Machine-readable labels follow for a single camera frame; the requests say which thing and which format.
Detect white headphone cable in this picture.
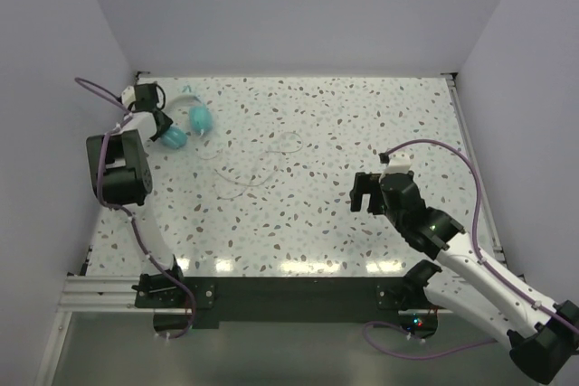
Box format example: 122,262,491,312
196,130,303,201

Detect teal cat-ear headphones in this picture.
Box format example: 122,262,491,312
159,89,214,150

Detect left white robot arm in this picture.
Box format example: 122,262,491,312
75,78,191,308

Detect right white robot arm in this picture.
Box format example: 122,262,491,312
349,172,578,384

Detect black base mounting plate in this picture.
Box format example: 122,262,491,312
132,275,432,333

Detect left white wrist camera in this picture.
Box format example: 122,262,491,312
120,86,136,107

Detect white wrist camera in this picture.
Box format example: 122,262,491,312
384,153,412,174
120,86,136,107

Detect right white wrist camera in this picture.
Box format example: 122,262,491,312
384,153,412,174

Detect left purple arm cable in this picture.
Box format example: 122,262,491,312
74,77,198,340

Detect aluminium right frame rail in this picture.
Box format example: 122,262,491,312
441,72,508,268

